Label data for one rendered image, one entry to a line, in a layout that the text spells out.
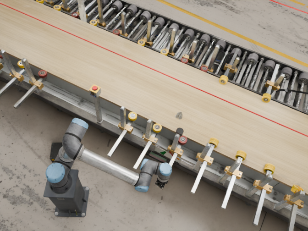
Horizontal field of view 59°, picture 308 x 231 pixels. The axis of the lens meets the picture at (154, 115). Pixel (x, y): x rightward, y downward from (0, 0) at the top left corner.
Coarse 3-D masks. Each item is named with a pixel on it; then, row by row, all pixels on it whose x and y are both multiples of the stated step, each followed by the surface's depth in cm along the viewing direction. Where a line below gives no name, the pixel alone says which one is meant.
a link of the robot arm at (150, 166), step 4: (144, 160) 195; (148, 160) 195; (152, 160) 197; (144, 164) 193; (148, 164) 193; (152, 164) 193; (156, 164) 194; (140, 168) 194; (144, 168) 192; (148, 168) 192; (152, 168) 193; (156, 168) 193; (148, 172) 190; (152, 172) 192; (156, 172) 193
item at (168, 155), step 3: (156, 147) 245; (156, 150) 250; (159, 150) 247; (162, 150) 244; (159, 153) 251; (165, 153) 245; (168, 153) 243; (165, 156) 250; (168, 156) 248; (171, 156) 245; (177, 159) 244; (180, 159) 242
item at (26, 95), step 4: (40, 80) 267; (44, 80) 271; (32, 88) 261; (36, 88) 264; (28, 92) 258; (32, 92) 261; (24, 96) 255; (28, 96) 259; (20, 100) 253; (24, 100) 256; (16, 104) 250; (20, 104) 253; (16, 108) 250
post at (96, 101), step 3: (93, 99) 233; (96, 99) 230; (96, 102) 234; (99, 102) 238; (96, 105) 239; (99, 105) 241; (96, 108) 243; (99, 108) 244; (96, 111) 247; (99, 111) 247; (96, 114) 252; (99, 114) 250; (99, 117) 254; (99, 120) 258; (102, 120) 263; (99, 123) 263
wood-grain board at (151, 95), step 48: (0, 0) 318; (0, 48) 278; (48, 48) 284; (96, 48) 290; (144, 48) 296; (144, 96) 261; (192, 96) 266; (240, 96) 271; (240, 144) 241; (288, 144) 245
